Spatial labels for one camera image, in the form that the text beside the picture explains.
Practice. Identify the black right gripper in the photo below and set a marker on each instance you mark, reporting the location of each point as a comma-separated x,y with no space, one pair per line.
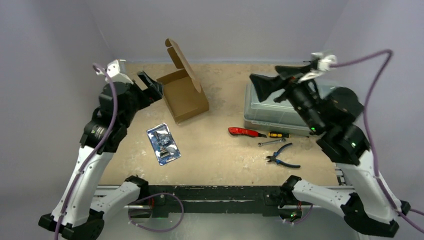
285,84

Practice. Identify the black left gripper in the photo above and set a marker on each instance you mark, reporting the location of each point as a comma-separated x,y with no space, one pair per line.
154,88

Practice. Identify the brown cardboard express box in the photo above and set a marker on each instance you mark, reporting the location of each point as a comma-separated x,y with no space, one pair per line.
182,90

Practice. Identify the blue packaged item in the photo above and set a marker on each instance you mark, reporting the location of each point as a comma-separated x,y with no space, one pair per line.
163,144

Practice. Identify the red black utility knife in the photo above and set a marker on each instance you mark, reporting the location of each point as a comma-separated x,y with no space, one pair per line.
238,131

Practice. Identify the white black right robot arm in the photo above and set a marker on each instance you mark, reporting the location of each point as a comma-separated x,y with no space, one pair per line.
367,209

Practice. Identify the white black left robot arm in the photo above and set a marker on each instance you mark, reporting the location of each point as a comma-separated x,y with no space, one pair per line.
99,142

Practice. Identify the clear plastic storage bin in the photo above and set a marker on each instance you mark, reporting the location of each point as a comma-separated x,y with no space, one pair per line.
269,116

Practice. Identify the yellow black screwdriver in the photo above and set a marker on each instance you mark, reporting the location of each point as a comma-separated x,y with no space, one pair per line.
274,134

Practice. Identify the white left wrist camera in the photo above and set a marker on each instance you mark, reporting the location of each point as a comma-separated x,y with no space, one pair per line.
117,71

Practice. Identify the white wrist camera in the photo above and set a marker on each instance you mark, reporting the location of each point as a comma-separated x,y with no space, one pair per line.
320,63
117,71

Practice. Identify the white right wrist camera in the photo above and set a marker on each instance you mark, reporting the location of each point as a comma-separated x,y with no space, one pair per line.
320,63

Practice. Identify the blue handled pliers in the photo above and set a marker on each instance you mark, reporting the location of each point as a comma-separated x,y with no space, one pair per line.
274,158

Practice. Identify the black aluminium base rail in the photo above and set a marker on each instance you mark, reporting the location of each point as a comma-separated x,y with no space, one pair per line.
164,199

